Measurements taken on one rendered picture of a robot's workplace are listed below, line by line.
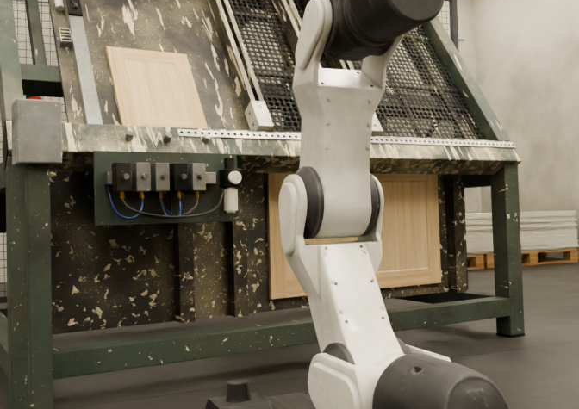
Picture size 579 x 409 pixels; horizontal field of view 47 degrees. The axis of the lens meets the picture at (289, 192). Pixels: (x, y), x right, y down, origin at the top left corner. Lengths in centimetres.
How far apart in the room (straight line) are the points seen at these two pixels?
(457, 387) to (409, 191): 216
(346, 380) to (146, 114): 152
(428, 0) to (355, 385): 62
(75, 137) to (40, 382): 76
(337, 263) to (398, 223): 179
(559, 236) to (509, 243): 440
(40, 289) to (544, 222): 611
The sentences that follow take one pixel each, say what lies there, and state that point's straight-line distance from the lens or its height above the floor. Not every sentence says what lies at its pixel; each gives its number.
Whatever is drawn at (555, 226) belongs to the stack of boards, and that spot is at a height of 40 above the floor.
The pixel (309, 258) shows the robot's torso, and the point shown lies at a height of 50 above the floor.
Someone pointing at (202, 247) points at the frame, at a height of 47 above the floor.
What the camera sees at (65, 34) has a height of 127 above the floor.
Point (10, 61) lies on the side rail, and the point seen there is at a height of 112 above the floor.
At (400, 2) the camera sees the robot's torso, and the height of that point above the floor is 91.
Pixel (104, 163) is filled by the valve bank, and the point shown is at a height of 77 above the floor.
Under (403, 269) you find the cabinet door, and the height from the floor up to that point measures 33.
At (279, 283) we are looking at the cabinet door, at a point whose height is 31.
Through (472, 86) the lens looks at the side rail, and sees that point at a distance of 343.
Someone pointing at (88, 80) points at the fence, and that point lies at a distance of 242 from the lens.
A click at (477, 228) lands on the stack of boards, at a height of 40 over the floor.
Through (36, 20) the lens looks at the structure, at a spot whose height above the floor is 135.
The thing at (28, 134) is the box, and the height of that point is 83.
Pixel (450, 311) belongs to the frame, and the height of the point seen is 16.
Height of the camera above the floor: 58
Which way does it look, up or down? 2 degrees up
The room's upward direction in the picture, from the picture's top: 2 degrees counter-clockwise
